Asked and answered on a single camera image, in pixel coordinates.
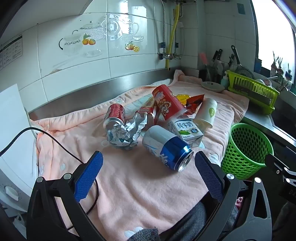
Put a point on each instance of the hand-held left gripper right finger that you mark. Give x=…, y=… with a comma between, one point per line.
x=208, y=176

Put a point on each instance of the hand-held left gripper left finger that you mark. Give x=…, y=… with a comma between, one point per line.
x=89, y=176

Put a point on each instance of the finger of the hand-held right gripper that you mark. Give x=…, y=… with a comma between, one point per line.
x=277, y=163

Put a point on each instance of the green plastic basket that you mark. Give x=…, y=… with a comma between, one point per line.
x=247, y=148

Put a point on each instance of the white milk carton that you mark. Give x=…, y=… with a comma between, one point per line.
x=185, y=127

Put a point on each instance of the blue and white drink can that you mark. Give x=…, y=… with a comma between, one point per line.
x=161, y=143

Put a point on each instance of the silver foil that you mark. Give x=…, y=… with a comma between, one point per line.
x=126, y=132

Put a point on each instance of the white paper cup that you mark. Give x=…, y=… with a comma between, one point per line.
x=207, y=111

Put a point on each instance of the red cola can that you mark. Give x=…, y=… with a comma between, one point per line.
x=115, y=112

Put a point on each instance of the red snack canister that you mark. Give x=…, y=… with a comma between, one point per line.
x=166, y=102

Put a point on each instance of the red and gold drink bottle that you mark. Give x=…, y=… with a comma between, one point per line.
x=148, y=107

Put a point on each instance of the grey plaid trousers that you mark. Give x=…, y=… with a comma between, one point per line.
x=196, y=220

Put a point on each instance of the pink towel blanket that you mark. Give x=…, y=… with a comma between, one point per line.
x=138, y=185

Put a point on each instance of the green dish rack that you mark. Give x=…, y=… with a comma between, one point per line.
x=252, y=92

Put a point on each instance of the red and black wrapper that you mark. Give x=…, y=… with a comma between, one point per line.
x=195, y=99

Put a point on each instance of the yellow plastic wrapper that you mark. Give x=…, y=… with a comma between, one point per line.
x=182, y=98

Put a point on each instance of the grey knit sweater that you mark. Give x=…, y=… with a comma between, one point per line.
x=145, y=235

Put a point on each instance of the white appliance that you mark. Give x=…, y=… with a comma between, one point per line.
x=13, y=139

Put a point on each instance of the utensil holder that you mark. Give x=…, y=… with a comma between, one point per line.
x=279, y=74

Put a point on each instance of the white bowl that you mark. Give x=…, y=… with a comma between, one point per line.
x=212, y=87

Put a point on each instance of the teal bottle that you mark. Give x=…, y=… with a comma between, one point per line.
x=224, y=80

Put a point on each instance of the dark knife holder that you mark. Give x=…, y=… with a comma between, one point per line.
x=208, y=73

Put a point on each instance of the pink brush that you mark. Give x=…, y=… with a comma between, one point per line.
x=203, y=59

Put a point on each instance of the metal pipe valve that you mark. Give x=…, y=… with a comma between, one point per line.
x=168, y=55

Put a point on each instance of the white instruction sticker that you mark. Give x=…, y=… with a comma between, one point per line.
x=10, y=52

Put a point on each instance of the yellow gas pipe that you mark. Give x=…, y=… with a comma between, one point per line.
x=174, y=27

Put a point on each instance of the dark range hood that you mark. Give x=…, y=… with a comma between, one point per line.
x=27, y=11

